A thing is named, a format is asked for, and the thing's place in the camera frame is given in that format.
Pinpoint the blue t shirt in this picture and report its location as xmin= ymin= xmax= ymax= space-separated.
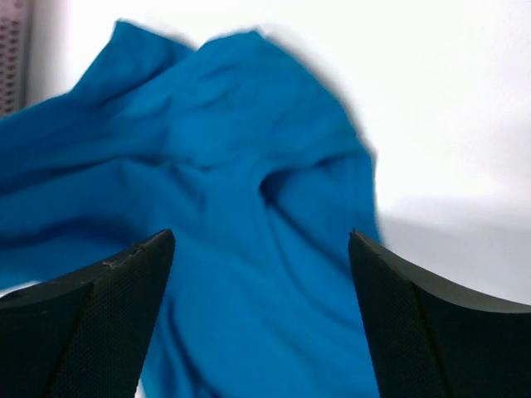
xmin=1 ymin=22 xmax=378 ymax=397

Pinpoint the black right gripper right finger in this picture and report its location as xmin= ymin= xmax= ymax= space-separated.
xmin=348 ymin=231 xmax=530 ymax=398

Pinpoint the white plastic laundry basket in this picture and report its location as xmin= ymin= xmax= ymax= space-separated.
xmin=0 ymin=0 xmax=35 ymax=121

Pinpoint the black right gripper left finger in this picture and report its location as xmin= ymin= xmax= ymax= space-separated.
xmin=1 ymin=230 xmax=175 ymax=398

